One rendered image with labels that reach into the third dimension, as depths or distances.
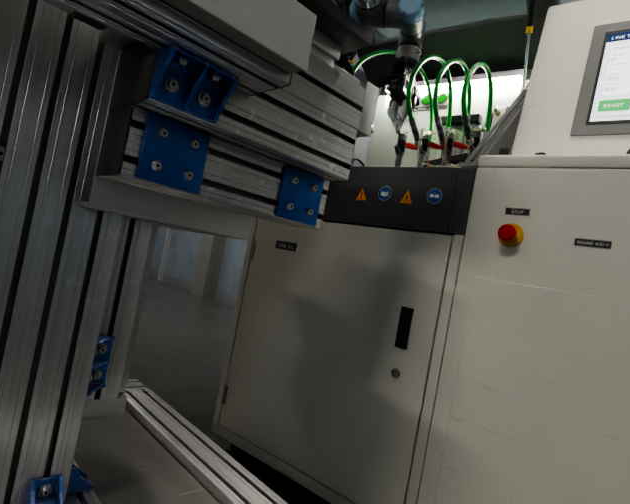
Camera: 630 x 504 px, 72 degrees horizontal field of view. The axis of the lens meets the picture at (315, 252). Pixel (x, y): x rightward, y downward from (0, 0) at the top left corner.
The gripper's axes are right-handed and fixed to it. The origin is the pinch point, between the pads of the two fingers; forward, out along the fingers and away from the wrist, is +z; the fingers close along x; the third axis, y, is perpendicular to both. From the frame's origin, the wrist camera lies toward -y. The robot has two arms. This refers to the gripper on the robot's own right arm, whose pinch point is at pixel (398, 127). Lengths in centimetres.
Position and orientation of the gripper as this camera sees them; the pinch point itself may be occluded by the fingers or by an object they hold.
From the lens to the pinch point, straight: 148.0
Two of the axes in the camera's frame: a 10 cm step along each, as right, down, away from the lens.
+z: -1.9, 9.8, -0.3
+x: 7.8, 1.3, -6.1
